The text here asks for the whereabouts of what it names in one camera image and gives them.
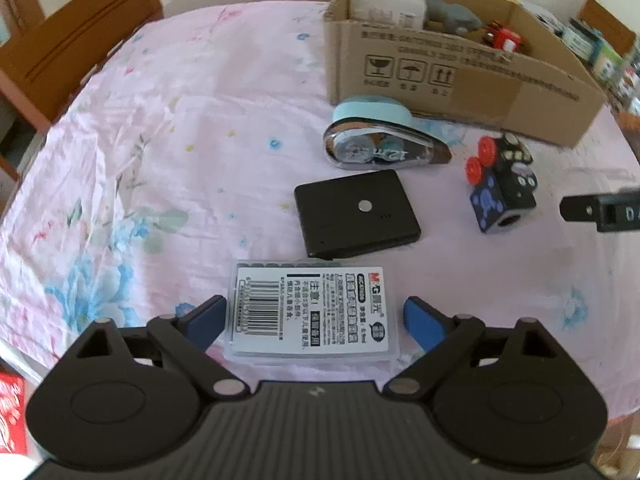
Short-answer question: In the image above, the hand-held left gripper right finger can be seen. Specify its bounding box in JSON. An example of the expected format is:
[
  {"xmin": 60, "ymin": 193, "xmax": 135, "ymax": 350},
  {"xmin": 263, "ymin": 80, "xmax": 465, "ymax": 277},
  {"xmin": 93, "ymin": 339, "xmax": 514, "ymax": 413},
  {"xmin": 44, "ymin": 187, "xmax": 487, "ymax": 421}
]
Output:
[{"xmin": 383, "ymin": 296, "xmax": 577, "ymax": 401}]

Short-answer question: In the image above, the black power bank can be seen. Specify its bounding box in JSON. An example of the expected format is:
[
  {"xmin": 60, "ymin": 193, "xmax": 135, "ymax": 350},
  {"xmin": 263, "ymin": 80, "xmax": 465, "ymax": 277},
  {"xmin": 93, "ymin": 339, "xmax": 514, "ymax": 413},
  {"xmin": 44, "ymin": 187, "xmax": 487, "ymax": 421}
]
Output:
[{"xmin": 294, "ymin": 169, "xmax": 422, "ymax": 258}]

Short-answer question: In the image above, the blue correction tape dispenser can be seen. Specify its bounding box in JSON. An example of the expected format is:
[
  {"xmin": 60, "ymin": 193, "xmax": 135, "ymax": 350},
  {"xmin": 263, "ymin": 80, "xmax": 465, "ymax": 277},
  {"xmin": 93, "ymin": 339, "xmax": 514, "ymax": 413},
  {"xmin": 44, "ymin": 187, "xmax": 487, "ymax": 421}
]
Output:
[{"xmin": 322, "ymin": 119, "xmax": 452, "ymax": 171}]

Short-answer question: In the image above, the translucent white plastic container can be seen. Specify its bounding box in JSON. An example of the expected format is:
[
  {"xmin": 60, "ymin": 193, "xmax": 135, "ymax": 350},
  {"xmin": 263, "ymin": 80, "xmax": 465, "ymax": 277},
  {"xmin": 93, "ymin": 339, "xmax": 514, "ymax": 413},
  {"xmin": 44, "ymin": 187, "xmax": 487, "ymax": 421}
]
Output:
[{"xmin": 348, "ymin": 0, "xmax": 428, "ymax": 31}]

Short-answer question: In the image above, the black toy train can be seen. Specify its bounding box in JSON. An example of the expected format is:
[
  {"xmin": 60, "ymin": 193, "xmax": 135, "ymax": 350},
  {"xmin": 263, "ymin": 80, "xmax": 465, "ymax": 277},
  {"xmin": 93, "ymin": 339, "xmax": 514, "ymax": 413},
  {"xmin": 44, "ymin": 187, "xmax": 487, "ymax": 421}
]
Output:
[{"xmin": 465, "ymin": 131, "xmax": 538, "ymax": 234}]

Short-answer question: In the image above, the wooden chair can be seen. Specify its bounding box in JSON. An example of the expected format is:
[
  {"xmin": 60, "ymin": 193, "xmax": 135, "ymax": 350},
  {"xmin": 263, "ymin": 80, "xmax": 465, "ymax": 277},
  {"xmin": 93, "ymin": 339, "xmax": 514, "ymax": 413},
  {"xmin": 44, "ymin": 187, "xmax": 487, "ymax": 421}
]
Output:
[
  {"xmin": 0, "ymin": 0, "xmax": 166, "ymax": 128},
  {"xmin": 576, "ymin": 0, "xmax": 639, "ymax": 48}
]

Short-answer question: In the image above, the grey elephant toy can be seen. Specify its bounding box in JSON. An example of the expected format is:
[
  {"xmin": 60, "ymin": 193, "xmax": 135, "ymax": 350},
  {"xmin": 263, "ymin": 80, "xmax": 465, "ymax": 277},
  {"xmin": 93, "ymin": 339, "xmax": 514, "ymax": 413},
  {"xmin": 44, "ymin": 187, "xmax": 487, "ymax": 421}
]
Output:
[{"xmin": 422, "ymin": 0, "xmax": 483, "ymax": 37}]

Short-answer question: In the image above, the green lid jar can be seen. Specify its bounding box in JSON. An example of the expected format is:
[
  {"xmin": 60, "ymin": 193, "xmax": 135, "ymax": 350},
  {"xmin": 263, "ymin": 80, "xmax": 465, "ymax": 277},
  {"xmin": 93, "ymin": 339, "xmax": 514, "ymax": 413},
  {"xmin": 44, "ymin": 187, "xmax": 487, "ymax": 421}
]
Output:
[{"xmin": 591, "ymin": 42, "xmax": 626, "ymax": 86}]

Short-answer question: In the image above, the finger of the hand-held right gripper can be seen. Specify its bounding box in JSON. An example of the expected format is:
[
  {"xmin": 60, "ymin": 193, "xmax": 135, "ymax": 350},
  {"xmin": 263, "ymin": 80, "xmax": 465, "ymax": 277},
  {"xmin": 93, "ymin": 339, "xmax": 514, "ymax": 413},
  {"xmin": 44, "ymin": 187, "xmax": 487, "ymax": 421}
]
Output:
[{"xmin": 559, "ymin": 194, "xmax": 600, "ymax": 225}]

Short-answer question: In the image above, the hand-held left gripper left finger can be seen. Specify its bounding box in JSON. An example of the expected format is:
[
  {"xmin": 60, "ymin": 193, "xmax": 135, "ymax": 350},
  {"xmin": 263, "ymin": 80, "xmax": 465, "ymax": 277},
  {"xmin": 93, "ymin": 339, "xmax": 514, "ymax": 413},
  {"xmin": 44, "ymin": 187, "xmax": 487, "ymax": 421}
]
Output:
[{"xmin": 64, "ymin": 294, "xmax": 247, "ymax": 401}]

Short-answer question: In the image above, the pink floral tablecloth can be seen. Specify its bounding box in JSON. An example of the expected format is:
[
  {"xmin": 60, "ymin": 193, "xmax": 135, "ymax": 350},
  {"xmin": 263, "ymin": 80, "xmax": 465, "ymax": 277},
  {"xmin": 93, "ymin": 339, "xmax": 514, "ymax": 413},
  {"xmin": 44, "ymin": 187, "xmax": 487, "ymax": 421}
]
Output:
[{"xmin": 0, "ymin": 0, "xmax": 640, "ymax": 397}]

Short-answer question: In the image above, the dark lid glass jar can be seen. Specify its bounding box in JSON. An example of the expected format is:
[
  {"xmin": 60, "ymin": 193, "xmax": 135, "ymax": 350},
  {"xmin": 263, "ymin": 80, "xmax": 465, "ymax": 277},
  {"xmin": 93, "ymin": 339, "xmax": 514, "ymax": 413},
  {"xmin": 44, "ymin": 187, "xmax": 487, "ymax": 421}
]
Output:
[{"xmin": 562, "ymin": 17, "xmax": 601, "ymax": 60}]

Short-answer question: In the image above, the red printed package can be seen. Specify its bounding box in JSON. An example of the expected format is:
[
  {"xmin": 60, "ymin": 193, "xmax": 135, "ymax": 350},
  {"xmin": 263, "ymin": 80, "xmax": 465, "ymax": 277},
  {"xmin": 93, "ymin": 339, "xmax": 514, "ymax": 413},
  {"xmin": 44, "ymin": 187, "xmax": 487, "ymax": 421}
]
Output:
[{"xmin": 0, "ymin": 371, "xmax": 29, "ymax": 457}]

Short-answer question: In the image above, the clear labelled refill case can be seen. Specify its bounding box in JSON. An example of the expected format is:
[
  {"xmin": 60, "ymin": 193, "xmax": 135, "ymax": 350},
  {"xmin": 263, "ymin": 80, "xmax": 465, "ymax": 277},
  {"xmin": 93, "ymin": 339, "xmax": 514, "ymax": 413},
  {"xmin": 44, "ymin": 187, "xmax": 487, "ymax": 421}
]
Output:
[{"xmin": 222, "ymin": 259, "xmax": 403, "ymax": 365}]

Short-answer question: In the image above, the cardboard box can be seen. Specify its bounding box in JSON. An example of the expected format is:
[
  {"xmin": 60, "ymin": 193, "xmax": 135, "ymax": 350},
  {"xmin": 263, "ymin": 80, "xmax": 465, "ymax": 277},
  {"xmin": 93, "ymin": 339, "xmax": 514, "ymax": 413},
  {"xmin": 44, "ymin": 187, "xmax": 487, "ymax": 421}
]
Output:
[{"xmin": 322, "ymin": 0, "xmax": 621, "ymax": 150}]

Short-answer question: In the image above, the light blue oval case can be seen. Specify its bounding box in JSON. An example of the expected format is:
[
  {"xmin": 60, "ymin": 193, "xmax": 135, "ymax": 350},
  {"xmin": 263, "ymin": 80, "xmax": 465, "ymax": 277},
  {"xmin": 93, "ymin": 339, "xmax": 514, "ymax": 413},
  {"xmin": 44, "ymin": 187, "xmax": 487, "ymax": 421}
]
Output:
[{"xmin": 332, "ymin": 96, "xmax": 415, "ymax": 128}]

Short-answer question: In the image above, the red toy train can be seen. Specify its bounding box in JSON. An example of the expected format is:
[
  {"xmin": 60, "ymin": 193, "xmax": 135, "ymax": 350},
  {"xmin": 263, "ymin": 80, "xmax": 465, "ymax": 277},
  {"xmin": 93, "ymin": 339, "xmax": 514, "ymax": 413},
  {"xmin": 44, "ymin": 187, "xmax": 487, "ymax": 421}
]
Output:
[{"xmin": 481, "ymin": 20, "xmax": 532, "ymax": 55}]

